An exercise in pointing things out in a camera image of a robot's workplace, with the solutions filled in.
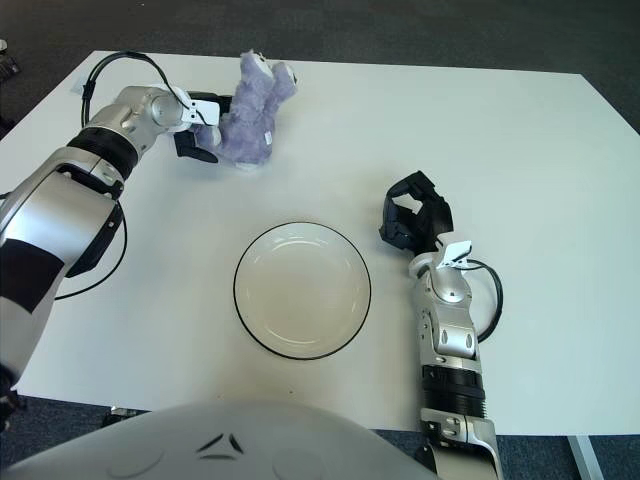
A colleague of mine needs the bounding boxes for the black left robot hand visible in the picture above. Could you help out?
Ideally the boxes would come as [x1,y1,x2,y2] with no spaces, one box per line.
[172,90,235,164]

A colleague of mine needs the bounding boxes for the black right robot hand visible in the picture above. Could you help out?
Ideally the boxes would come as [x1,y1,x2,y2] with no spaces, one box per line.
[378,170,455,254]

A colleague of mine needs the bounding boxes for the purple plush bunny doll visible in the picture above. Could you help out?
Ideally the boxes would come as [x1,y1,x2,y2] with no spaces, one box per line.
[192,49,300,172]

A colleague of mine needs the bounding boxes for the white plate with black rim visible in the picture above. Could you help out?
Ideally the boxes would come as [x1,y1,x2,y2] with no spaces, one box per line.
[232,221,373,361]

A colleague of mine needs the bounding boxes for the white table leg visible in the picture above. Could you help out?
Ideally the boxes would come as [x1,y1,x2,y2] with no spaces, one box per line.
[567,434,604,480]

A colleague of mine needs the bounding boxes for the grey robot torso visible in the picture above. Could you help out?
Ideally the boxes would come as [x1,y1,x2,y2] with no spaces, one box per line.
[0,399,441,480]

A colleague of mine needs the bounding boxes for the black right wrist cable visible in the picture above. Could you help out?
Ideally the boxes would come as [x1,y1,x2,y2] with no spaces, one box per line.
[469,259,504,344]

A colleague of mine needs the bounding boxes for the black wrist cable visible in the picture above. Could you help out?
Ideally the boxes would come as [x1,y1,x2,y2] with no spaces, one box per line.
[469,259,504,344]
[79,51,196,126]

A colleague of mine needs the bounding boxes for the black left elbow cable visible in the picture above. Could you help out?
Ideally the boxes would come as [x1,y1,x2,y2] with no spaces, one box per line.
[53,198,129,301]

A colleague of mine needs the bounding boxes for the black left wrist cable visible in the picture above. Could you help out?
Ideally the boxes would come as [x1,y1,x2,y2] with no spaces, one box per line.
[79,51,196,126]

